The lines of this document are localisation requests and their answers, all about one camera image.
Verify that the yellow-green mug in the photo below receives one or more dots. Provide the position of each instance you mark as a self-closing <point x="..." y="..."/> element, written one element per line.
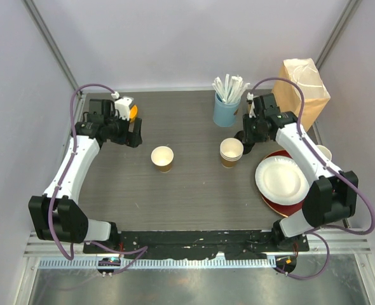
<point x="324" y="152"/>

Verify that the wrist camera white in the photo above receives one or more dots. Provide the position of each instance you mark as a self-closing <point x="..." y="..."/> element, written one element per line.
<point x="123" y="105"/>
<point x="250" y="102"/>

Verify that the orange bowl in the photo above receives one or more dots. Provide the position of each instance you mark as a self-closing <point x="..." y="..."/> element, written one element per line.
<point x="133" y="112"/>

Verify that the stack of paper cups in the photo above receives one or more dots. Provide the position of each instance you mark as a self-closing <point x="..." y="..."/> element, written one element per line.
<point x="231" y="150"/>

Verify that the brown paper bag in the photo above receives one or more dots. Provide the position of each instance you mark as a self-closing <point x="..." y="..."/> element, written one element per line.
<point x="305" y="74"/>

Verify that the red round tray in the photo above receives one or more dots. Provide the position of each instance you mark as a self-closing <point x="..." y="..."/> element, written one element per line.
<point x="283" y="210"/>

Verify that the aluminium front rail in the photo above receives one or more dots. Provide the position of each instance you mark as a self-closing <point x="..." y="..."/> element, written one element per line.
<point x="46" y="255"/>

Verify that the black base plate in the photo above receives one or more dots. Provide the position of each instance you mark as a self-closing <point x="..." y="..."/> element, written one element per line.
<point x="201" y="245"/>

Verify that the white wrapped straws bundle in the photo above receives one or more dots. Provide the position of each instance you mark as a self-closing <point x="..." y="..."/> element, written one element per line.
<point x="231" y="89"/>

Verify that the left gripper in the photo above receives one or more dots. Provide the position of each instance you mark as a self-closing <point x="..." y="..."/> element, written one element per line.
<point x="132" y="139"/>

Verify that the blue straw holder cup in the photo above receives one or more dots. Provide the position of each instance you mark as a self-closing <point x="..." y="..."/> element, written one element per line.
<point x="225" y="114"/>

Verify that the white paper plate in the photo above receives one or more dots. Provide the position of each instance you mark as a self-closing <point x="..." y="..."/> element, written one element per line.
<point x="280" y="180"/>

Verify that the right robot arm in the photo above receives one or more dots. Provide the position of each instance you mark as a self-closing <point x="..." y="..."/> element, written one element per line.
<point x="331" y="196"/>

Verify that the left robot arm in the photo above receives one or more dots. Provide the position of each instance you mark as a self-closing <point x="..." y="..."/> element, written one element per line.
<point x="56" y="214"/>

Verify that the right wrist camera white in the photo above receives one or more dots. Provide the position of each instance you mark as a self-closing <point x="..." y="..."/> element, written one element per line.
<point x="250" y="102"/>

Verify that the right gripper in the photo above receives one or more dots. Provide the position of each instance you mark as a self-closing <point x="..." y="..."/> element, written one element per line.
<point x="249" y="136"/>

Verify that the black lid stack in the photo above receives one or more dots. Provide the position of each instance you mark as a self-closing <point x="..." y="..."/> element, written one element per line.
<point x="247" y="147"/>

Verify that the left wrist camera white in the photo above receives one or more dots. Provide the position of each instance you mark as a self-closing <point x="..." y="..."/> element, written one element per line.
<point x="123" y="105"/>

